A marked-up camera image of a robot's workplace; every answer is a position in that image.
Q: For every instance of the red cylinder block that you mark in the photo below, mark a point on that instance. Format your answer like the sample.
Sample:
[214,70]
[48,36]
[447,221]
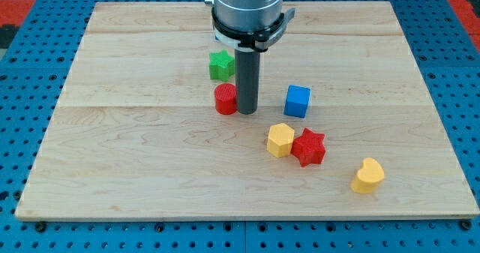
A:
[225,99]

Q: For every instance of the blue cube block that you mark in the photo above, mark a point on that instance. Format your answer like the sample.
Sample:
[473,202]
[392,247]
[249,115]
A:
[297,101]

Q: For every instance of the red star block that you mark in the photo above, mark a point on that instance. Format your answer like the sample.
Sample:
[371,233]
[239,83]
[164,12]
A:
[309,148]

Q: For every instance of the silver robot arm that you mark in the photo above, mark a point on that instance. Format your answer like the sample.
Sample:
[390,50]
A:
[247,15]

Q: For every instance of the green star block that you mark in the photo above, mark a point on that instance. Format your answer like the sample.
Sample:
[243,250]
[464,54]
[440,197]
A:
[221,65]

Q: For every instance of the yellow heart block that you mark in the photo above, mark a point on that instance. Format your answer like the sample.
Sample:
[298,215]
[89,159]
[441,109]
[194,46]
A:
[368,177]

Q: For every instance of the yellow hexagon block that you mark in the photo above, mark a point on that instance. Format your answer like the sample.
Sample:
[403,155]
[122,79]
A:
[280,140]

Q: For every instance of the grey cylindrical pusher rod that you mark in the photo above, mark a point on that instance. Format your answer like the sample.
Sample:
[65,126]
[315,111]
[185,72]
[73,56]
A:
[247,74]

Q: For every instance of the light wooden board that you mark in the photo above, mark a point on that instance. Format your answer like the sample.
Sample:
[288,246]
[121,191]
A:
[135,135]

